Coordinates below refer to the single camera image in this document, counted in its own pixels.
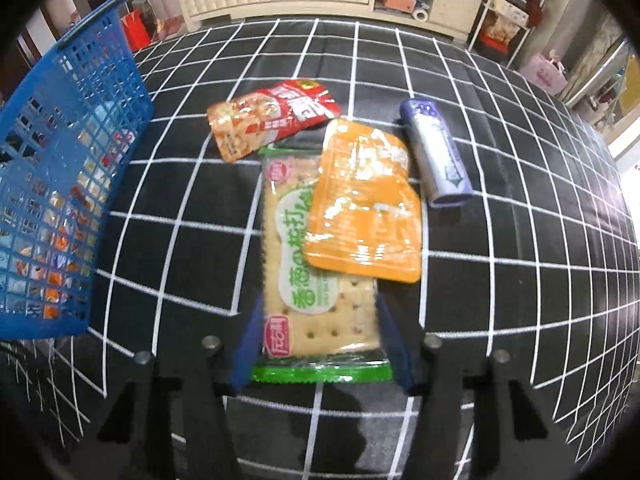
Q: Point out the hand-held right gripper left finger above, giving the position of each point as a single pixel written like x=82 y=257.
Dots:
x=247 y=350

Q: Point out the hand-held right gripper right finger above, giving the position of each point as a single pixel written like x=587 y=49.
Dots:
x=397 y=355

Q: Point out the green cracker packet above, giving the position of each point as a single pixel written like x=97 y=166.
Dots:
x=300 y=320

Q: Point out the blue plastic mesh basket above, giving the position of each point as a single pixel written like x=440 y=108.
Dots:
x=125 y=90

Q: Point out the orange snack packet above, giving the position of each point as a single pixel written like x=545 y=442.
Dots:
x=360 y=210

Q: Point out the purple tube snack packet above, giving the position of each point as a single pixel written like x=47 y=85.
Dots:
x=435 y=155

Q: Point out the red snack packet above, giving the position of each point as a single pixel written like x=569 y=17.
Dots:
x=280 y=110

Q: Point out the pink bag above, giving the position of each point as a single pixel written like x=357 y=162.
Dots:
x=544 y=76

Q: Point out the red paper bag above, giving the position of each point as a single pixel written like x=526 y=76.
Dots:
x=135 y=32

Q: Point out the white tape roll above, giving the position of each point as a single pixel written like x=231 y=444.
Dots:
x=421 y=14

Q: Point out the orange box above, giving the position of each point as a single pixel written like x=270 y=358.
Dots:
x=400 y=2

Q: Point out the white metal rack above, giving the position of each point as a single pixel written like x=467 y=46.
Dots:
x=500 y=10

